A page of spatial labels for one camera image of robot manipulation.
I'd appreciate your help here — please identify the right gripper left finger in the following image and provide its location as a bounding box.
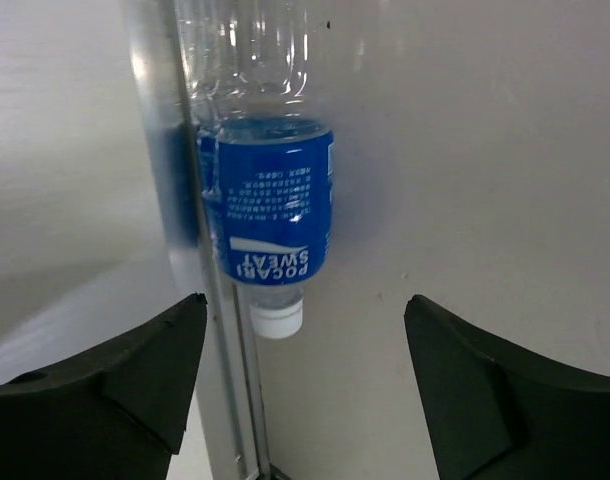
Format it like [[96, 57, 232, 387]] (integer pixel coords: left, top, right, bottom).
[[0, 294, 207, 480]]

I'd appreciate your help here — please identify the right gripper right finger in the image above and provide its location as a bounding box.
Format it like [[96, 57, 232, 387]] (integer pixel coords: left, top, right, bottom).
[[404, 295, 610, 479]]

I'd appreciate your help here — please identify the blue label Pocari bottle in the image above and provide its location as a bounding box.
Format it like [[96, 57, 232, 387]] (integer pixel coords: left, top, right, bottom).
[[175, 1, 334, 339]]

